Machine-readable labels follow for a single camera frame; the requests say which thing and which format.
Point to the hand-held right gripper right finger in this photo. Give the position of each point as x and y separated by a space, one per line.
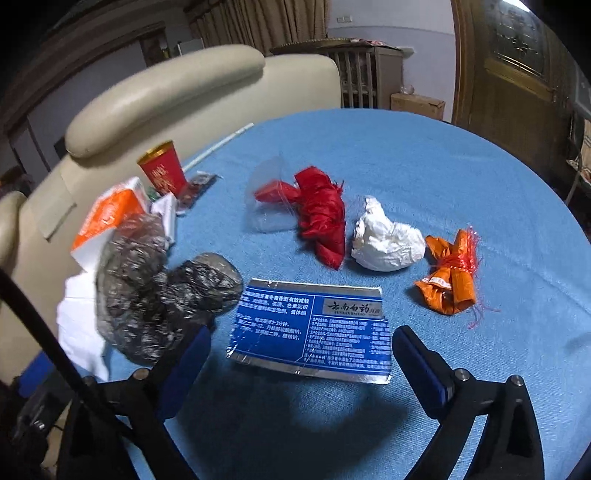
420 369

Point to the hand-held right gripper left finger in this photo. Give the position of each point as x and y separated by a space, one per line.
184 364

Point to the black foil bag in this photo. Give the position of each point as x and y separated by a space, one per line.
134 286

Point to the blue carton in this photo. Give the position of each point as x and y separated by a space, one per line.
304 332

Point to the clear plastic container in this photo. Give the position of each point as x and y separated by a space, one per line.
270 217

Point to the red plastic wrapper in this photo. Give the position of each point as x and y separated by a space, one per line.
323 217

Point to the orange wrapper with red netting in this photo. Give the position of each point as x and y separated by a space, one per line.
457 281

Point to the white napkin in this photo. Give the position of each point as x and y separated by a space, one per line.
78 323

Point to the crumpled white paper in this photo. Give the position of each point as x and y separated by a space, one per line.
388 244

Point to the orange white tissue pack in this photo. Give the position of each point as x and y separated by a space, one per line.
106 217

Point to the dark snack packet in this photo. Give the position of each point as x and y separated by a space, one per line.
198 187

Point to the blue tablecloth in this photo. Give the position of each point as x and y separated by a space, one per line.
415 184

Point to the red paper cup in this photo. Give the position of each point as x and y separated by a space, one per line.
164 173

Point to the beige leather sofa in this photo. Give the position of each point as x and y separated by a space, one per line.
184 115

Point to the cardboard box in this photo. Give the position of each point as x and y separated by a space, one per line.
415 106

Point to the wooden double door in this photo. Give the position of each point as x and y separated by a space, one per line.
508 92

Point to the wooden crib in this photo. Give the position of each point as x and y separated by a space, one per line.
360 74

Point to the white air conditioner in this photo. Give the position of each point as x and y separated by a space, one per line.
191 47

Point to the brown striped curtain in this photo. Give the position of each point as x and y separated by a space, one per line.
258 23

